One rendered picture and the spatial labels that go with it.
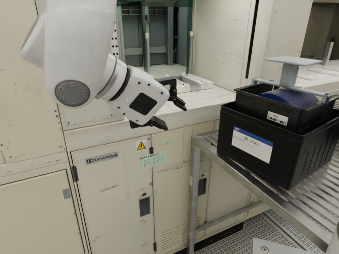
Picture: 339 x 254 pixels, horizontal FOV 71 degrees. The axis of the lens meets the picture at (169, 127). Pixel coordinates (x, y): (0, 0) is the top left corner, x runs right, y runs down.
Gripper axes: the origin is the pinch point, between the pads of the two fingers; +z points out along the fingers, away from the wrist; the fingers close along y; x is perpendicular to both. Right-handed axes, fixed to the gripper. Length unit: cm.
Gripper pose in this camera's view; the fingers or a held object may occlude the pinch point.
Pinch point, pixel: (170, 114)
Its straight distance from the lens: 56.3
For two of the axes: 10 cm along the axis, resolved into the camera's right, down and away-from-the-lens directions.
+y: 6.6, -6.7, -3.4
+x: -2.9, -6.4, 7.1
